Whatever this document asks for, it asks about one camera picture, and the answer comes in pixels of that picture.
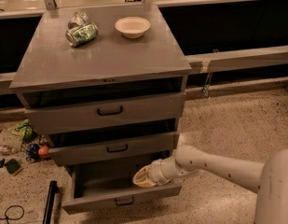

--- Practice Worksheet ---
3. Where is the grey bottom drawer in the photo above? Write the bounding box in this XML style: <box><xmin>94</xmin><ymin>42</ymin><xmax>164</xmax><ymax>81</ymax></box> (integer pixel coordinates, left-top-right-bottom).
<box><xmin>62</xmin><ymin>151</ymin><xmax>182</xmax><ymax>215</ymax></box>

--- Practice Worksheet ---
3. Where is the grey drawer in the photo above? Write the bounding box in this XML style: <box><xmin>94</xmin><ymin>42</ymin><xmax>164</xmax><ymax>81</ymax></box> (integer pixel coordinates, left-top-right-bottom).
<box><xmin>62</xmin><ymin>151</ymin><xmax>182</xmax><ymax>215</ymax></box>
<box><xmin>25</xmin><ymin>92</ymin><xmax>185</xmax><ymax>134</ymax></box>
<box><xmin>48</xmin><ymin>132</ymin><xmax>180</xmax><ymax>166</ymax></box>

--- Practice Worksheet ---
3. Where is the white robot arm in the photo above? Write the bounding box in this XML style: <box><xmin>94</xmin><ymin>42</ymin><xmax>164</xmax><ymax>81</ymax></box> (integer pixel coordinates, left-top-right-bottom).
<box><xmin>132</xmin><ymin>145</ymin><xmax>288</xmax><ymax>224</ymax></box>

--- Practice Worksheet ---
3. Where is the grey middle drawer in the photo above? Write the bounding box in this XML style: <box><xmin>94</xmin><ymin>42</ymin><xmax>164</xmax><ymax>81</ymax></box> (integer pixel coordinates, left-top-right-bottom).
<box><xmin>48</xmin><ymin>132</ymin><xmax>180</xmax><ymax>166</ymax></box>

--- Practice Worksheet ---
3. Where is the grey top drawer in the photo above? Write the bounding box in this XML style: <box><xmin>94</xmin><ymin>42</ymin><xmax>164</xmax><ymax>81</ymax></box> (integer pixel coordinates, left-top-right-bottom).
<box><xmin>25</xmin><ymin>92</ymin><xmax>185</xmax><ymax>134</ymax></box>

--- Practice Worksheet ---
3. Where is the grey drawer cabinet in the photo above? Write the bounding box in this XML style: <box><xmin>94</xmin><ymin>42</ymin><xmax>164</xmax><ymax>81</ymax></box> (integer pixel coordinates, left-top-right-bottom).
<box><xmin>8</xmin><ymin>3</ymin><xmax>192</xmax><ymax>175</ymax></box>

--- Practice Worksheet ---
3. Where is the black bar on floor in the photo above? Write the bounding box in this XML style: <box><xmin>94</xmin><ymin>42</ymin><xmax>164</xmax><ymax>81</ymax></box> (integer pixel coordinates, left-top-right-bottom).
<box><xmin>42</xmin><ymin>180</ymin><xmax>59</xmax><ymax>224</ymax></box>

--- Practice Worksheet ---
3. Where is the orange fruit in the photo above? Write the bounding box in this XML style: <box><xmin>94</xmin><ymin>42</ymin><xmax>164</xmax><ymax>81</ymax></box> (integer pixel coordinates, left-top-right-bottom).
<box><xmin>38</xmin><ymin>146</ymin><xmax>49</xmax><ymax>159</ymax></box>

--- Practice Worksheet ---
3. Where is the blue soda can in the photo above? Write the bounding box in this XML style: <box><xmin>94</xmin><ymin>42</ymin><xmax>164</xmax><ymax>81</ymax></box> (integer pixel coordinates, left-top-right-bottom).
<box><xmin>26</xmin><ymin>144</ymin><xmax>40</xmax><ymax>163</ymax></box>

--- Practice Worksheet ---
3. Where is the green chip bag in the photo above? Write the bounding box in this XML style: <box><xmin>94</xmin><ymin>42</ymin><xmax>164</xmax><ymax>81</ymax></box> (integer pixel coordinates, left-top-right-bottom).
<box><xmin>8</xmin><ymin>119</ymin><xmax>37</xmax><ymax>142</ymax></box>

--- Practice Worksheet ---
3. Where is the green yellow sponge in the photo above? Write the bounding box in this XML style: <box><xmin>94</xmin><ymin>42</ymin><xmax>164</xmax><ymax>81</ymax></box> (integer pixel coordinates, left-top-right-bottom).
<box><xmin>5</xmin><ymin>159</ymin><xmax>22</xmax><ymax>175</ymax></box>

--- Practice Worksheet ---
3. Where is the clear plastic bottle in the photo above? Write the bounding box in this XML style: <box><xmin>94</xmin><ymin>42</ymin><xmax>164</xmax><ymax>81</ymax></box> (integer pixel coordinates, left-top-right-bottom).
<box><xmin>0</xmin><ymin>146</ymin><xmax>18</xmax><ymax>155</ymax></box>

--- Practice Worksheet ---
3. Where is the white paper bowl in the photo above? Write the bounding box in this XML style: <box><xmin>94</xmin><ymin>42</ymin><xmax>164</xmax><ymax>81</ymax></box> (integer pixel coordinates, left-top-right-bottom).
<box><xmin>115</xmin><ymin>17</ymin><xmax>150</xmax><ymax>39</ymax></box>

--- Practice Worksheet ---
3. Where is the green soda can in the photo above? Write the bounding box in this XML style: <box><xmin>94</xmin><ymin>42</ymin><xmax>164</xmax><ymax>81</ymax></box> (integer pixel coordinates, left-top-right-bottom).
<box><xmin>65</xmin><ymin>22</ymin><xmax>98</xmax><ymax>47</ymax></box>

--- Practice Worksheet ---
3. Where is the silver crushed can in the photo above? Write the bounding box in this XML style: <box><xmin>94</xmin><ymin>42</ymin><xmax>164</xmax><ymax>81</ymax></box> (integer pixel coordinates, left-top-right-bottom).
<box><xmin>68</xmin><ymin>10</ymin><xmax>89</xmax><ymax>29</ymax></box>

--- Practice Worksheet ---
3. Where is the black cable on floor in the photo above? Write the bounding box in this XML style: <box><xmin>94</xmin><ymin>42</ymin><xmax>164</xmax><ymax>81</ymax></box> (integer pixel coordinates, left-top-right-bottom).
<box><xmin>0</xmin><ymin>204</ymin><xmax>25</xmax><ymax>224</ymax></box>

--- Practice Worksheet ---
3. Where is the grey metal rail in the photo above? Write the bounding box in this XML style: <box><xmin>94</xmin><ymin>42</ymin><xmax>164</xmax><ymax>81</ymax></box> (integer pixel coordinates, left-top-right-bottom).
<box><xmin>186</xmin><ymin>45</ymin><xmax>288</xmax><ymax>75</ymax></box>

